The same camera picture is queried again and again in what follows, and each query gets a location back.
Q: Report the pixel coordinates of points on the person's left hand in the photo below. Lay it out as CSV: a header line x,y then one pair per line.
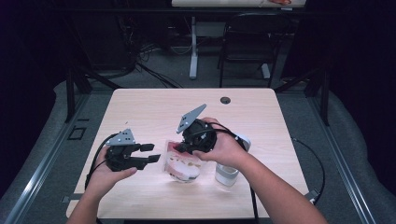
x,y
101,180

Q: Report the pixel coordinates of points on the orange object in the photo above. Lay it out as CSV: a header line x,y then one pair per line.
x,y
280,1

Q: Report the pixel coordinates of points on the black folding chair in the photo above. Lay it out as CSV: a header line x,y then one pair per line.
x,y
255,37

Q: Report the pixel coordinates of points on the metal floor rail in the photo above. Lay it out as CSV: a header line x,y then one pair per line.
x,y
40,174
348,177

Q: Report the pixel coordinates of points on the white lidded container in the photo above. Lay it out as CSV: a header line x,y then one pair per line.
x,y
226,177

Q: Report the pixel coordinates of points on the black table grommet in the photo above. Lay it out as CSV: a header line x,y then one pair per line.
x,y
225,100

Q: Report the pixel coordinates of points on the white-legged wooden table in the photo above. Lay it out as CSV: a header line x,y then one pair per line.
x,y
193,56

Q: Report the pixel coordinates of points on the grey tape piece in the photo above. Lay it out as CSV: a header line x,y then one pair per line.
x,y
67,199

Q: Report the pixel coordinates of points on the black metal stand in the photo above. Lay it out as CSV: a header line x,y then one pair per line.
x,y
325,99
71,93

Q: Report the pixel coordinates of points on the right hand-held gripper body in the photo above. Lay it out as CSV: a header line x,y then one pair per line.
x,y
199,137

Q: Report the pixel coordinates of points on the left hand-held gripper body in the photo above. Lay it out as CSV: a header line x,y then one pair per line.
x,y
120,154

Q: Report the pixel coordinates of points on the clear red printed refill pouch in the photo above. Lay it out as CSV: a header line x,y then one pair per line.
x,y
183,166

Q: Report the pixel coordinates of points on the person's right hand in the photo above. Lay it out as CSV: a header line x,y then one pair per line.
x,y
224,149

